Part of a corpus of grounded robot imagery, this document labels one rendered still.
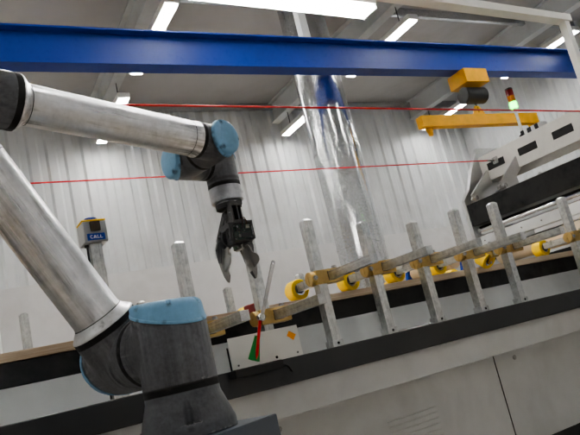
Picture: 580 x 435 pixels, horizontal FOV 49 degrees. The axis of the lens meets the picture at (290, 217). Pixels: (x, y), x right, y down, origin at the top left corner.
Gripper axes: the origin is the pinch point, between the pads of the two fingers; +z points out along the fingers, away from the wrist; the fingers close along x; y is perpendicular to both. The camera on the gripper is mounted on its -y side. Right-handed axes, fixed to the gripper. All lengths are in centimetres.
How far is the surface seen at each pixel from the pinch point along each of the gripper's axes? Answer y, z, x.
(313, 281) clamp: -35, 0, 42
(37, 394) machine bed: -51, 18, -49
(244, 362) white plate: -32.1, 21.9, 9.6
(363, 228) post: -37, -17, 70
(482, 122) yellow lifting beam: -299, -168, 442
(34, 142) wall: -753, -352, 64
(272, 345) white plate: -32.8, 18.7, 20.5
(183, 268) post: -31.8, -10.1, -4.3
